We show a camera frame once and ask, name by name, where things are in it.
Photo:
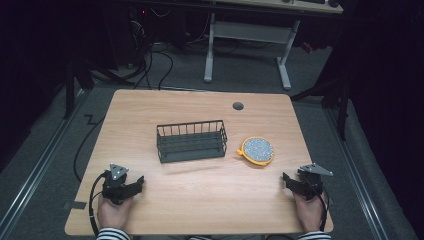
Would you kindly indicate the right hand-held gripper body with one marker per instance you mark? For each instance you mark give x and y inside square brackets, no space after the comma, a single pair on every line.
[311,185]

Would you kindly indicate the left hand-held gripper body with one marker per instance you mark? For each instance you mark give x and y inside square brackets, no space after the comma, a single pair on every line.
[115,188]

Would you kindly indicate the person's left hand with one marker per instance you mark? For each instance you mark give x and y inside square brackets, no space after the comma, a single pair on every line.
[112,213]

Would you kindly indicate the person's right hand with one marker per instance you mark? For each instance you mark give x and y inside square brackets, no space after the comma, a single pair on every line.
[310,213]

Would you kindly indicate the grey tape patch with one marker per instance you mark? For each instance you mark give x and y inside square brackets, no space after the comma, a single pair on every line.
[79,205]

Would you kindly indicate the black metal stand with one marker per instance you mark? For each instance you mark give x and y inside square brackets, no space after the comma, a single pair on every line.
[340,100]
[70,90]

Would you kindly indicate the metal floor rail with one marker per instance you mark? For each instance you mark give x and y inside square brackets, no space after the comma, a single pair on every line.
[33,180]
[356,180]

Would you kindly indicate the white metal desk frame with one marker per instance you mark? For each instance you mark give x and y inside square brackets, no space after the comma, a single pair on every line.
[253,32]

